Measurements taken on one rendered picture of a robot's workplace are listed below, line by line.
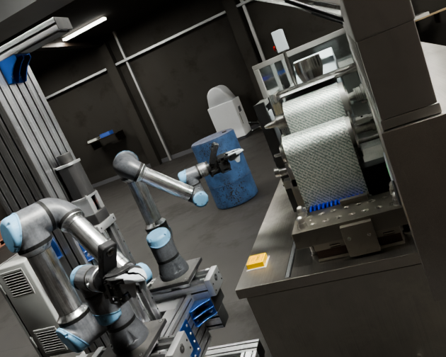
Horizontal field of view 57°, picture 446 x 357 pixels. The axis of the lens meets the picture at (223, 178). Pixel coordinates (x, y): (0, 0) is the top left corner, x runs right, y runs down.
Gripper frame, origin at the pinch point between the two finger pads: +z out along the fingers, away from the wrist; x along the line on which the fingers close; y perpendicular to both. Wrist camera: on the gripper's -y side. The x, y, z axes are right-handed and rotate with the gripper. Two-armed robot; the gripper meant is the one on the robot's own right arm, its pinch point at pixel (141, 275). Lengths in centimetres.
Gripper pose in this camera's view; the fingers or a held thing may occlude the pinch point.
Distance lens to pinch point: 107.4
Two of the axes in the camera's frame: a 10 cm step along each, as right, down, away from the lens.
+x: -6.5, 2.9, -7.0
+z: 7.0, -1.2, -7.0
